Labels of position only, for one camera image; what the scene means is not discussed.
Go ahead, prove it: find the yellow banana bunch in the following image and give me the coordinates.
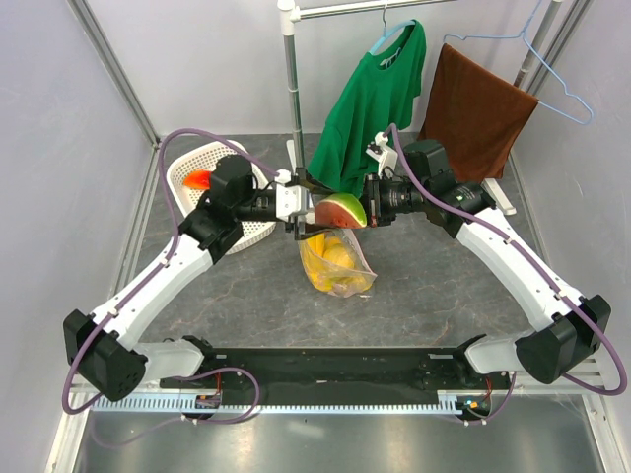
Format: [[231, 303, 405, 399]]
[[301, 234, 325, 267]]

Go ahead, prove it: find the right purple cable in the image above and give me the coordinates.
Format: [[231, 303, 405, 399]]
[[384, 122, 630, 397]]

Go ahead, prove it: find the light blue wire hanger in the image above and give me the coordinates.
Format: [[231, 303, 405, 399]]
[[443, 1, 595, 126]]

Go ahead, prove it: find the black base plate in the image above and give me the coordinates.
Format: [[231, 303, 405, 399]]
[[161, 335, 510, 408]]

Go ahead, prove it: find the red mango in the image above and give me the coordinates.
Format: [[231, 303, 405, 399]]
[[182, 169, 212, 191]]

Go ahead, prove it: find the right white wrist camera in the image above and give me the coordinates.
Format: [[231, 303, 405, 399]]
[[366, 132, 398, 177]]

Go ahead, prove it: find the teal shirt hanger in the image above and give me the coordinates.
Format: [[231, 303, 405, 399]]
[[369, 1, 416, 55]]

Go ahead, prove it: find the purple cable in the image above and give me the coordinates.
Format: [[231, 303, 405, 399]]
[[61, 127, 280, 415], [384, 122, 630, 397]]

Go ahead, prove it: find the watermelon slice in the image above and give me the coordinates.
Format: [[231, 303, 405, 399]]
[[314, 193, 367, 229]]

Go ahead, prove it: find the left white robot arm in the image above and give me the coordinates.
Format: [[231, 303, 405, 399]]
[[63, 154, 333, 402]]

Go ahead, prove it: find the white clothes rack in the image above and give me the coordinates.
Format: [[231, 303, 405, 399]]
[[276, 0, 563, 218]]

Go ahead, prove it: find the right aluminium frame post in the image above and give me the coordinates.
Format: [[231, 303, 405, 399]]
[[526, 0, 594, 96]]

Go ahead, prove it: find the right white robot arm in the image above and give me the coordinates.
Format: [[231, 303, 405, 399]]
[[361, 133, 611, 388]]

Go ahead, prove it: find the brown towel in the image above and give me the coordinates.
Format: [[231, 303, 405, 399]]
[[418, 43, 538, 183]]

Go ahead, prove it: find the white perforated plastic basket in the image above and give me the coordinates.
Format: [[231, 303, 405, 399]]
[[167, 141, 276, 255]]

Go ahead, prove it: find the pale yellow pear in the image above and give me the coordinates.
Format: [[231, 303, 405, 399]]
[[323, 243, 355, 269]]

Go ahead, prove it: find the clear zip top bag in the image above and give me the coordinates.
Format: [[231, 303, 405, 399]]
[[299, 229, 377, 298]]

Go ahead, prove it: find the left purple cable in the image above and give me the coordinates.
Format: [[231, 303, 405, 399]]
[[61, 127, 280, 415]]

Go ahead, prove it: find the aluminium frame post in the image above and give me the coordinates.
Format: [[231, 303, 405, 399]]
[[67, 0, 161, 149], [526, 0, 594, 96]]

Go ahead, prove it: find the white slotted cable duct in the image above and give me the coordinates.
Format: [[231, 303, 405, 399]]
[[92, 392, 491, 415]]

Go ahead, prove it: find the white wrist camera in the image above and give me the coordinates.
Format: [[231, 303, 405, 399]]
[[274, 169, 309, 222], [366, 132, 398, 177]]

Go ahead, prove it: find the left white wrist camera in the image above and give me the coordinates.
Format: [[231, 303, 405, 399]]
[[274, 169, 309, 222]]

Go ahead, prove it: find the yellow mango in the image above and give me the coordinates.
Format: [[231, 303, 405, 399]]
[[312, 270, 376, 298]]

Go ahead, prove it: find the left aluminium frame post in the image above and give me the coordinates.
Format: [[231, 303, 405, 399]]
[[67, 0, 161, 149]]

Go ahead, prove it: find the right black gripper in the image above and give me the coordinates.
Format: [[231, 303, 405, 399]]
[[341, 171, 429, 228]]

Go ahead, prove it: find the green t-shirt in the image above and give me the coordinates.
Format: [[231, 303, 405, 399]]
[[308, 20, 427, 196]]

